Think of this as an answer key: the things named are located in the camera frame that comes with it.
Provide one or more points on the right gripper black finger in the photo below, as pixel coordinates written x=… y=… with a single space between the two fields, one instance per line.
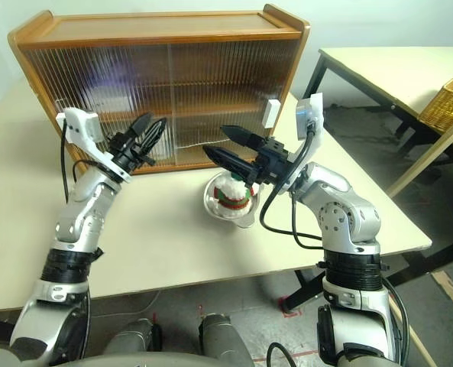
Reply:
x=230 y=160
x=245 y=137

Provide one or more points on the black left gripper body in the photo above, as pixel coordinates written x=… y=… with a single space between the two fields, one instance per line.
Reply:
x=125 y=147

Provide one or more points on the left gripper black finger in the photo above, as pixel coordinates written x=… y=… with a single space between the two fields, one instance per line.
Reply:
x=141 y=128
x=153 y=137

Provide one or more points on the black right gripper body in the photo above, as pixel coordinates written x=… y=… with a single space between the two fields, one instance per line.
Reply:
x=272 y=160

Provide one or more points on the ribbed clear sliding door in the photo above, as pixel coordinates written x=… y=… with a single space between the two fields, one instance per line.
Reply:
x=50 y=76
x=230 y=76

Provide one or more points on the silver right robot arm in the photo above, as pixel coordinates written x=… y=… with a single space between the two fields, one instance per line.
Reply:
x=344 y=214

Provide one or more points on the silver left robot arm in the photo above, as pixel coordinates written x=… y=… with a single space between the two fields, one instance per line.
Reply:
x=85 y=206

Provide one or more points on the knitted toy in clear dome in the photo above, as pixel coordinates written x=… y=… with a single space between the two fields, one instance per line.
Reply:
x=232 y=202

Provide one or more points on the brown wooden cabinet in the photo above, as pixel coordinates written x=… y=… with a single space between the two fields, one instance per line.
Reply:
x=153 y=28

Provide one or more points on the beige table with black legs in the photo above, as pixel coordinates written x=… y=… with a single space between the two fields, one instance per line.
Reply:
x=382 y=69

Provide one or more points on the grey rounded shape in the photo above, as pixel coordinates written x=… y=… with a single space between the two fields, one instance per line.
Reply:
x=226 y=340
x=130 y=338

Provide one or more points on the yellow wicker basket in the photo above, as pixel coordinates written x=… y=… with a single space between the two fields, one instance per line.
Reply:
x=447 y=103

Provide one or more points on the silver robot torso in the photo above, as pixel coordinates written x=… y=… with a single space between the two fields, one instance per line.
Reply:
x=172 y=361

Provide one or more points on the beige wooden beam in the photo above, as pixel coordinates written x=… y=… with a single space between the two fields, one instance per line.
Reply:
x=413 y=336

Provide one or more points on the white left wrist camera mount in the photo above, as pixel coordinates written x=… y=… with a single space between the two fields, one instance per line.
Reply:
x=83 y=126

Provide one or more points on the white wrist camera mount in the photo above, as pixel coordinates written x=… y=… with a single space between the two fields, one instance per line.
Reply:
x=83 y=126
x=304 y=114

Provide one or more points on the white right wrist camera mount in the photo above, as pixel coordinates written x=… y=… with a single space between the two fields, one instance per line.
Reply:
x=304 y=114

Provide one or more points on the black table leg frame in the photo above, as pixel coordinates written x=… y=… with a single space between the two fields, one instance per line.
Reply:
x=298 y=294

